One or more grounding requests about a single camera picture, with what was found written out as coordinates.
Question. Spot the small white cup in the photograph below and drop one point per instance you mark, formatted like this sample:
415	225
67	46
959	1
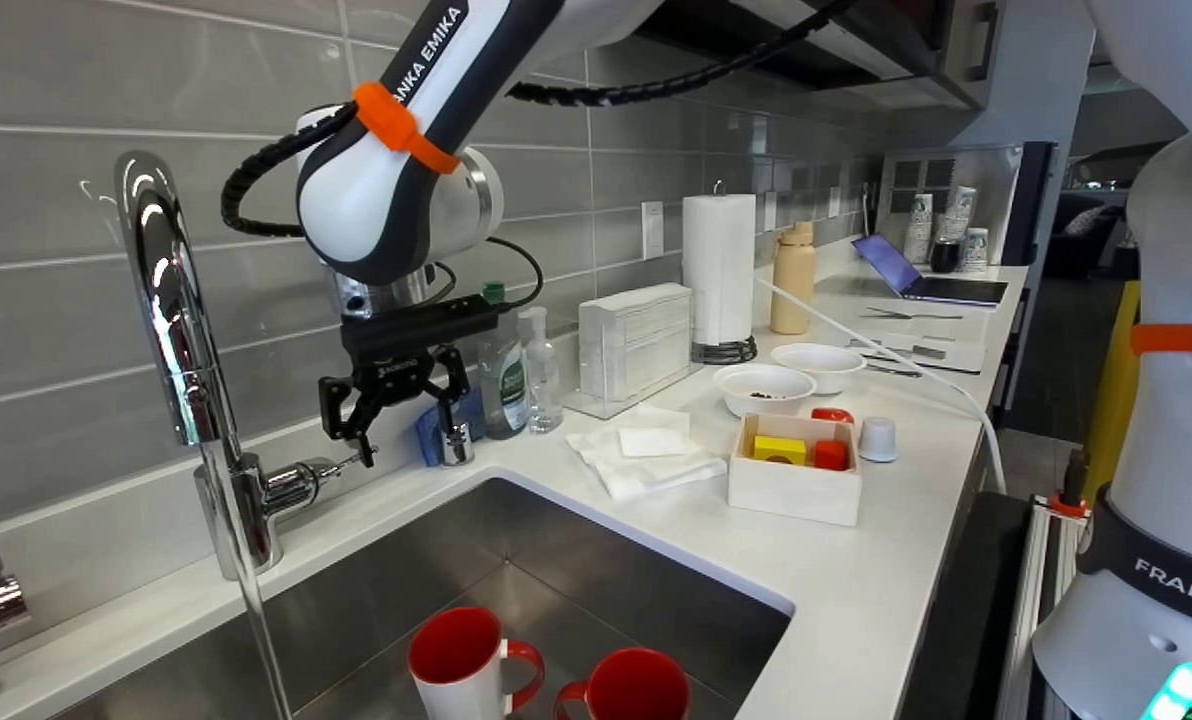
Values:
877	442

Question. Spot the paper towel roll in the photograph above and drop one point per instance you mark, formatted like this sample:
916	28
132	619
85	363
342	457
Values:
719	267

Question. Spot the small red item in box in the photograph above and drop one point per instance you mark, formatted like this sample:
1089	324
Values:
828	455

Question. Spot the black paper towel holder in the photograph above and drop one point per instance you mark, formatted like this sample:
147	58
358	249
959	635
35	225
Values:
727	353

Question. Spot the green dish soap bottle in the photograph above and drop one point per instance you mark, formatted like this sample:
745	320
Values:
500	370

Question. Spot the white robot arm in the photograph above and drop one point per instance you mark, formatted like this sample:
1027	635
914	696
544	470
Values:
386	181

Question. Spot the chrome kitchen tap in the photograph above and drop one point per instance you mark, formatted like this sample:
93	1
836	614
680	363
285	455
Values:
237	488

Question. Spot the red white mug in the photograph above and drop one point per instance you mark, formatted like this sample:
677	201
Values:
626	687
470	669

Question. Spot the white napkin stack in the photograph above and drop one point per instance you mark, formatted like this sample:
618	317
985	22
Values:
633	341

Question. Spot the white folded cloth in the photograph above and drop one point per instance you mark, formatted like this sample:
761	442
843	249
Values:
647	455

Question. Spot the yellow block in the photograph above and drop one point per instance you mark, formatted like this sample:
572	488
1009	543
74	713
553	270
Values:
780	450

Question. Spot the blue laptop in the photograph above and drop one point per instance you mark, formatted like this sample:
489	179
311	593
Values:
902	278

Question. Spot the clear sanitizer bottle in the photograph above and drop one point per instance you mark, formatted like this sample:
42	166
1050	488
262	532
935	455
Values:
543	375

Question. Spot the tan bottle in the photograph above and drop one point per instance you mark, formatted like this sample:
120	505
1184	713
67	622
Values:
793	278

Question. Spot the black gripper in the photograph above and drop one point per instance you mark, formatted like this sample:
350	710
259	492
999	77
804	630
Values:
399	356

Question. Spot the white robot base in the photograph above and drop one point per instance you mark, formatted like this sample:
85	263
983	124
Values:
1117	644

